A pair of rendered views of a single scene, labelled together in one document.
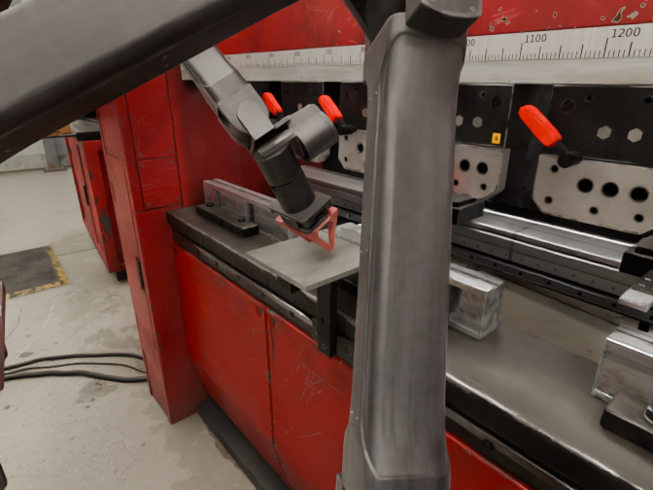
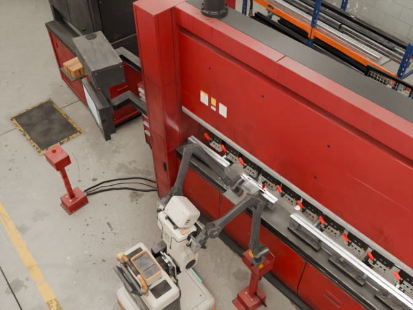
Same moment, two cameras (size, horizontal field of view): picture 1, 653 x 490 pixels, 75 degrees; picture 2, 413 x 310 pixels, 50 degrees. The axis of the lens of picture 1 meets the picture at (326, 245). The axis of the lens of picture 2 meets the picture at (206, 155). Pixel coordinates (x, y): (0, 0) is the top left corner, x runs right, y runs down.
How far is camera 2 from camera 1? 3.05 m
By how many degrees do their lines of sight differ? 26
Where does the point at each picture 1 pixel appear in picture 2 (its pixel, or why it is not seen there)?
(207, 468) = not seen: hidden behind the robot
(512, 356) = (277, 214)
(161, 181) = (174, 141)
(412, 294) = (256, 230)
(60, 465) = (140, 224)
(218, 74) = (224, 176)
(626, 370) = (292, 220)
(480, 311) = (272, 205)
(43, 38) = (228, 218)
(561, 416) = (281, 227)
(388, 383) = (254, 237)
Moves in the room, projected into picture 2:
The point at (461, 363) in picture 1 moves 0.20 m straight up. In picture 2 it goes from (267, 216) to (270, 202)
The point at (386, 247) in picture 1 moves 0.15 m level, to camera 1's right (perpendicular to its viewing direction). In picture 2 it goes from (254, 227) to (275, 226)
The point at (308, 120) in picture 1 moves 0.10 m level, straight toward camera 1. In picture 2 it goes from (239, 179) to (241, 189)
